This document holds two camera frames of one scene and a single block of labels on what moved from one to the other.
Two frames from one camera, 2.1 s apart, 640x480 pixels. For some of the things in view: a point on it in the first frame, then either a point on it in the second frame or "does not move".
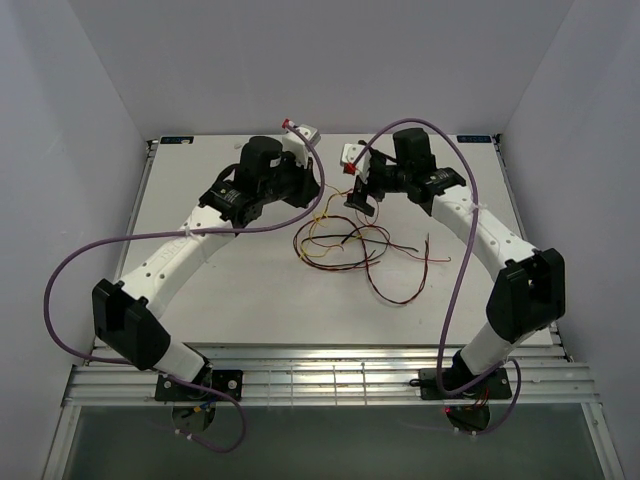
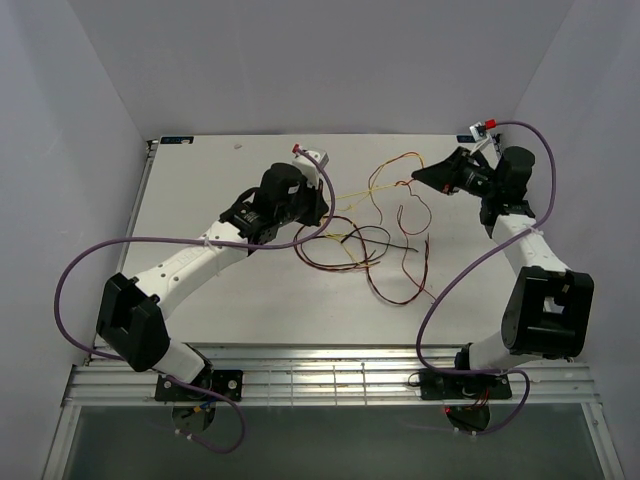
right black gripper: x=362 y=190 → x=447 y=175
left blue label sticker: x=176 y=139 does not move
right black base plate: x=497 y=385 does not move
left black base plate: x=228 y=382 does not move
